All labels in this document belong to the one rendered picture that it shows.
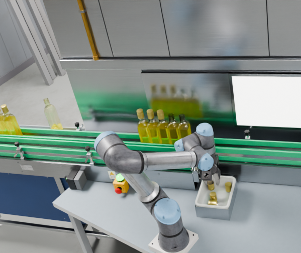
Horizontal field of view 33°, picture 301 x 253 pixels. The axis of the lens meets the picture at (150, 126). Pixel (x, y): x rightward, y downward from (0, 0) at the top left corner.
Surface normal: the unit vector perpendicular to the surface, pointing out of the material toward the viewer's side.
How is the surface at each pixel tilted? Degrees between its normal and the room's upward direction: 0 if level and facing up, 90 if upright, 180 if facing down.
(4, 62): 90
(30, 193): 90
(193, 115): 90
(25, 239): 0
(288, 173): 90
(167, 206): 7
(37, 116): 0
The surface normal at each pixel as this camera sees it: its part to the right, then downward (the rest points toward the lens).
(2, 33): 0.77, 0.26
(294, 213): -0.18, -0.79
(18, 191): -0.30, 0.62
